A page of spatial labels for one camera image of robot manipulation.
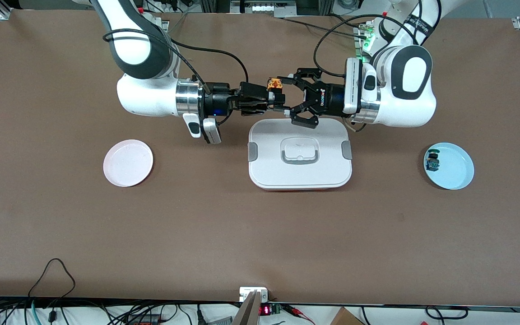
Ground orange push button switch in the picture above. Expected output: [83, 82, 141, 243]
[265, 78, 287, 107]

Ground white lunch box grey clips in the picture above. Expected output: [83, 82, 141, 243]
[247, 118, 353, 191]

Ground grey power strip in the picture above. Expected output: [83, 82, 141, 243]
[230, 0, 297, 15]

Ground pale pink round plate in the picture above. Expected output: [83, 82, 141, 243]
[103, 139, 154, 188]

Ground light blue round plate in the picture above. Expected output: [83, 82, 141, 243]
[423, 142, 475, 190]

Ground small white box device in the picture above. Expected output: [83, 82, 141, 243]
[239, 287, 269, 303]

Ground red clip leads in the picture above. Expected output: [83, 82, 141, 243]
[283, 304, 316, 325]

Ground brown cardboard box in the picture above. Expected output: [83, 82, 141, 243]
[330, 307, 365, 325]

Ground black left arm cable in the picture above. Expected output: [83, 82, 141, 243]
[313, 0, 442, 83]

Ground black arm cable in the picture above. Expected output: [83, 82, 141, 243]
[103, 29, 249, 91]
[313, 0, 442, 83]

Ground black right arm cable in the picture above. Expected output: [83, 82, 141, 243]
[103, 29, 249, 91]

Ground thin black table cable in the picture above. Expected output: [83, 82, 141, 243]
[282, 16, 371, 40]

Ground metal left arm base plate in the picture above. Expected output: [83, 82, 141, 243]
[354, 25, 379, 60]

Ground green push button switch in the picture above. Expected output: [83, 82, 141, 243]
[426, 148, 441, 172]

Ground grey brown mounting post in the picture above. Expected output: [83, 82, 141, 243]
[232, 290, 262, 325]

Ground black looped cable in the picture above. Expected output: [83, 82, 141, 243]
[28, 258, 76, 312]

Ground black coiled floor cable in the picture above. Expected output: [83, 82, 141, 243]
[425, 306, 469, 320]

